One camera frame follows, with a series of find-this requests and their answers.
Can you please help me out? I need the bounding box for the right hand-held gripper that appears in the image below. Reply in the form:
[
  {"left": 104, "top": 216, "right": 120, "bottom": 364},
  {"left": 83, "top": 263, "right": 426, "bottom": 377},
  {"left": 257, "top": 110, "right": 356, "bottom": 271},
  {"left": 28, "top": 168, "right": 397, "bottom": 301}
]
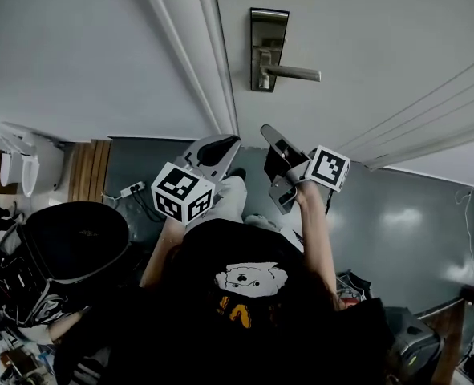
[{"left": 260, "top": 124, "right": 351, "bottom": 216}]

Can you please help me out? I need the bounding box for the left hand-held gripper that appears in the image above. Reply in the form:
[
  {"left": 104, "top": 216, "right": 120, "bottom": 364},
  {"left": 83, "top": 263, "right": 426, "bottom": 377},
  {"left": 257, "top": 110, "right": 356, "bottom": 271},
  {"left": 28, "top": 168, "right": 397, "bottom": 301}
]
[{"left": 151, "top": 134, "right": 243, "bottom": 227}]

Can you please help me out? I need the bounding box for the silver door lock with handle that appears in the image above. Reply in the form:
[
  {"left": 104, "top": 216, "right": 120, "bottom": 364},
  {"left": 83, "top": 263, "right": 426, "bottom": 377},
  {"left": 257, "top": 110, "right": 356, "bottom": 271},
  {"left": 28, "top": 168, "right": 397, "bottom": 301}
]
[{"left": 249, "top": 7, "right": 322, "bottom": 93}]

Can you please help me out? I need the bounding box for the person's right forearm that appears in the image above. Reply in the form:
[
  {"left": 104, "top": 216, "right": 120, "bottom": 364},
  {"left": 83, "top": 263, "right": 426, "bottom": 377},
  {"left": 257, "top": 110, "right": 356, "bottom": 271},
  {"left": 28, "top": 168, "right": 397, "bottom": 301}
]
[{"left": 295, "top": 180, "right": 342, "bottom": 310}]

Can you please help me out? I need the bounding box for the person's left forearm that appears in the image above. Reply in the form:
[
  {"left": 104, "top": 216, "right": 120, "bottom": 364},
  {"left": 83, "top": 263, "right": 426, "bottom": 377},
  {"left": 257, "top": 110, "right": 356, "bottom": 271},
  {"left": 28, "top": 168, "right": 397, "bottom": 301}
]
[{"left": 139, "top": 216, "right": 186, "bottom": 289}]

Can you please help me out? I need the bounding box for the white door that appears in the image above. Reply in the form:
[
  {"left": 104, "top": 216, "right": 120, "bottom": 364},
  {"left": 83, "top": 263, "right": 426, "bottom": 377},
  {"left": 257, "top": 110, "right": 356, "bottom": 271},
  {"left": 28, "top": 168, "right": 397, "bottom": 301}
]
[{"left": 212, "top": 0, "right": 474, "bottom": 172}]

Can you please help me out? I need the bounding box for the person's grey trouser leg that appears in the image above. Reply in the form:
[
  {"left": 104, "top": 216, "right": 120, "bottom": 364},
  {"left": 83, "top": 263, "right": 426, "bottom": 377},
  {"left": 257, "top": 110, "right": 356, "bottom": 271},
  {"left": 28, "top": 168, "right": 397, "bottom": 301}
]
[{"left": 206, "top": 174, "right": 249, "bottom": 225}]

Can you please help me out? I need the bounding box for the white power strip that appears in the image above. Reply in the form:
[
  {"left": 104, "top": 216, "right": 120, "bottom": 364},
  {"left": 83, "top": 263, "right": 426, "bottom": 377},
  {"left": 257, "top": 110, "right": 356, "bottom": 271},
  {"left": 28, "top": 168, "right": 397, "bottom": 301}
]
[{"left": 120, "top": 180, "right": 147, "bottom": 199}]

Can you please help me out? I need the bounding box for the wooden slatted mat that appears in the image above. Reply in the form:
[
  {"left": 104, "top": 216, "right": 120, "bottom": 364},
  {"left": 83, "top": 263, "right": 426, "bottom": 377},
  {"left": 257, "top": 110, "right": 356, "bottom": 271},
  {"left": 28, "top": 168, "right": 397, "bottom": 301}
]
[{"left": 67, "top": 138, "right": 113, "bottom": 204}]

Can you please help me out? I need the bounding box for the person's black printed t-shirt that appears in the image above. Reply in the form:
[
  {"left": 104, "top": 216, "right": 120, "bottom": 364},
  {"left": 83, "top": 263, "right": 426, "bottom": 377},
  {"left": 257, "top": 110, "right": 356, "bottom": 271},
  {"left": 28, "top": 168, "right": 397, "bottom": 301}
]
[{"left": 53, "top": 217, "right": 396, "bottom": 385}]

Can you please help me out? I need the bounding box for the black backpack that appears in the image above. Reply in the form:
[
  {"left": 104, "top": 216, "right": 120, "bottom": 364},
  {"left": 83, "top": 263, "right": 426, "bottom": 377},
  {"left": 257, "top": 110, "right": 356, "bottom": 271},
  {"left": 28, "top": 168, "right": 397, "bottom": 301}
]
[{"left": 0, "top": 201, "right": 131, "bottom": 329}]

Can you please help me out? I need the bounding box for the white toilet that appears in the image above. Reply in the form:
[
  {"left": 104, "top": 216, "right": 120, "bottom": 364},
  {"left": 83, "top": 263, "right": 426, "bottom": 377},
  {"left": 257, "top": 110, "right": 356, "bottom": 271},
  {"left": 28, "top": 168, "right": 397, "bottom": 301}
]
[{"left": 0, "top": 129, "right": 66, "bottom": 198}]

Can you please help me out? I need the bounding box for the grey printer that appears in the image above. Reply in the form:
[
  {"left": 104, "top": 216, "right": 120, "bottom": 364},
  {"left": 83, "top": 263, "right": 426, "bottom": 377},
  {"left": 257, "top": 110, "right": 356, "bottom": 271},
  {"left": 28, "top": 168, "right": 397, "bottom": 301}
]
[{"left": 383, "top": 306, "right": 443, "bottom": 381}]

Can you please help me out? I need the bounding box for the dark wooden chair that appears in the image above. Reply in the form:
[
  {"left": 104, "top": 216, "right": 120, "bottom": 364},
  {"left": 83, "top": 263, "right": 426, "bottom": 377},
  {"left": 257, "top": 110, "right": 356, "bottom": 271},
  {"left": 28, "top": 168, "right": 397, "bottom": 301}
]
[{"left": 431, "top": 285, "right": 474, "bottom": 385}]

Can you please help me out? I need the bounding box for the white door frame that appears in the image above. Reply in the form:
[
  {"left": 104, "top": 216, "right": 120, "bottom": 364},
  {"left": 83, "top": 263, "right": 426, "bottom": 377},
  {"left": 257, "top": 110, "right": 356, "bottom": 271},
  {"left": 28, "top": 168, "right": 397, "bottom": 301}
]
[{"left": 136, "top": 0, "right": 240, "bottom": 136}]

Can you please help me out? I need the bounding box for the white hanging cable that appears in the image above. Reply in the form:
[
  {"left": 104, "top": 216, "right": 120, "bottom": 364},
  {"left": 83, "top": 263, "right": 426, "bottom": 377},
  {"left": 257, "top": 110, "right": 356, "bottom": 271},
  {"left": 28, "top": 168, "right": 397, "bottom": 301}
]
[{"left": 454, "top": 186, "right": 474, "bottom": 265}]

